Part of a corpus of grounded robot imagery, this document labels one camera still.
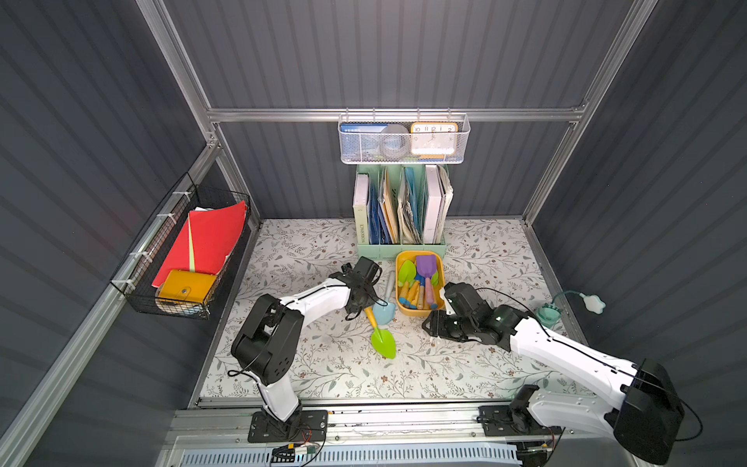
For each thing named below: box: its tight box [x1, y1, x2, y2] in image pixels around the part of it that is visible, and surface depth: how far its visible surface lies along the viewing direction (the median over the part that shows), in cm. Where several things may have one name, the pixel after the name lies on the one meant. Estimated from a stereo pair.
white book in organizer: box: [353, 172, 370, 246], surface depth 96 cm
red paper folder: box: [151, 200, 248, 288], surface depth 76 cm
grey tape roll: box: [379, 123, 411, 160], surface depth 89 cm
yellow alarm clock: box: [410, 122, 460, 160], surface depth 90 cm
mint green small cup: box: [536, 302, 562, 329], surface depth 86 cm
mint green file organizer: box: [355, 164, 449, 261], surface depth 101 cm
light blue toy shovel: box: [373, 270, 396, 326], surface depth 96 cm
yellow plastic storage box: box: [394, 250, 446, 318], surface depth 101 cm
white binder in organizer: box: [424, 164, 446, 245], surface depth 99 cm
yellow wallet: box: [157, 269, 218, 304], surface depth 66 cm
